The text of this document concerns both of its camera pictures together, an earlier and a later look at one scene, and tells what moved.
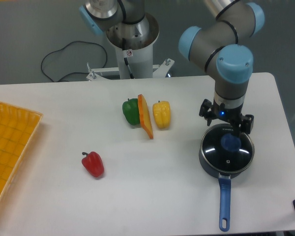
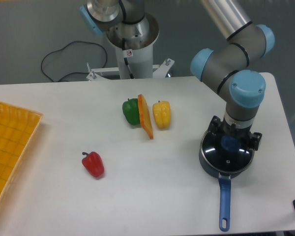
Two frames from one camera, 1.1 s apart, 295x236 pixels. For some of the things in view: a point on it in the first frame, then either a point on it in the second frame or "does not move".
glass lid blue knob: (223, 150) does not move
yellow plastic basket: (12, 129) does not move
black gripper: (234, 116) → (243, 133)
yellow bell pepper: (162, 110) does not move
